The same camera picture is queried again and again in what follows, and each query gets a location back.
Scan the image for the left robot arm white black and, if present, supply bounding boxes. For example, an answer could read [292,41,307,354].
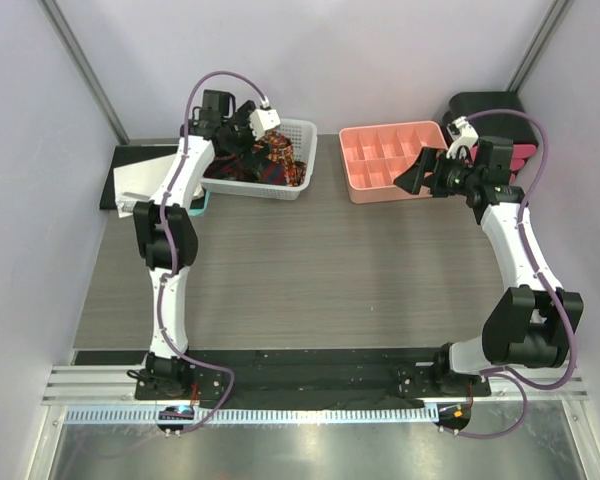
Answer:
[127,90,273,400]

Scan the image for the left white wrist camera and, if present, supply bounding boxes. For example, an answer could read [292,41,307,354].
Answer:
[249,108,281,141]

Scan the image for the multicoloured patterned tie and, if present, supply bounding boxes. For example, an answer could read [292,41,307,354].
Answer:
[251,131,306,187]

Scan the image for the dark red blue ties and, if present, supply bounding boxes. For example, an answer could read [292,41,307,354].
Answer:
[204,153,260,183]

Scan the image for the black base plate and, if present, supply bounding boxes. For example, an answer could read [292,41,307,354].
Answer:
[133,349,492,401]

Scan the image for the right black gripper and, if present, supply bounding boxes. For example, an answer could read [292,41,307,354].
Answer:
[394,147,482,198]

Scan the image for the aluminium rail frame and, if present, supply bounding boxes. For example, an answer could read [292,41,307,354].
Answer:
[42,365,588,431]

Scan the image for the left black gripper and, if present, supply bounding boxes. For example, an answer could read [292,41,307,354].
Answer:
[221,102,272,169]

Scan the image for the white folded cloth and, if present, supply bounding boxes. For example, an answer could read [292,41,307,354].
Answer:
[113,154,204,218]

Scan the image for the white plastic mesh basket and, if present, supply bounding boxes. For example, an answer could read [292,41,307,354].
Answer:
[201,119,317,201]

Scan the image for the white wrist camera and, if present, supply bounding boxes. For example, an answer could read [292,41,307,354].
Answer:
[447,116,479,152]
[249,108,281,141]

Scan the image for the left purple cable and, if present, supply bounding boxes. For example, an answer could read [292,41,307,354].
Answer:
[157,71,272,436]

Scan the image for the teal tray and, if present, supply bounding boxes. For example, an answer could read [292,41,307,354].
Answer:
[189,190,210,217]

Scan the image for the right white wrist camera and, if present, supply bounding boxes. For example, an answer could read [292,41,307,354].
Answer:
[447,116,479,152]

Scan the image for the pink compartment organizer tray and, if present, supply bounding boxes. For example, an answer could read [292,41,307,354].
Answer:
[339,121,446,205]

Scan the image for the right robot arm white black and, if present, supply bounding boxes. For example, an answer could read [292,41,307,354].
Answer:
[394,137,584,395]

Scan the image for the black pink drawer unit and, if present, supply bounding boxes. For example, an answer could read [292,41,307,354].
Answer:
[440,91,539,185]

